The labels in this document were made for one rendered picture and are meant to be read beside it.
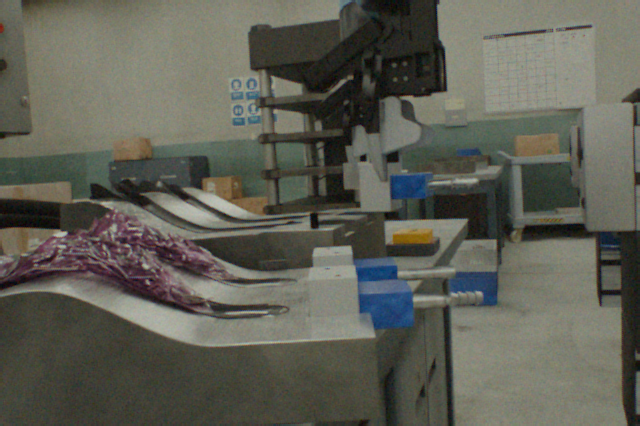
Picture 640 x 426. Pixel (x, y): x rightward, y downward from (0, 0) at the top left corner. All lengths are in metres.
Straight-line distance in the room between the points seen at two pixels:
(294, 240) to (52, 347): 0.34
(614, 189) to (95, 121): 8.79
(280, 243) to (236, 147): 7.25
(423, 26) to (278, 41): 4.24
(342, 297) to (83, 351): 0.18
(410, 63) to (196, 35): 7.67
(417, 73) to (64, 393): 0.48
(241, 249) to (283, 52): 4.21
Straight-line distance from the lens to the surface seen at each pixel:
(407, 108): 0.74
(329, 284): 0.44
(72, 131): 9.35
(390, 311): 0.45
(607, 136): 0.47
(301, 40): 4.85
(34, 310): 0.43
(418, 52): 0.68
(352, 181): 1.25
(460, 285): 3.93
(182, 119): 8.32
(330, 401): 0.41
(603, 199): 0.47
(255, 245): 0.72
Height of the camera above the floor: 0.97
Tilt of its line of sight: 5 degrees down
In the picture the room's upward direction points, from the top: 4 degrees counter-clockwise
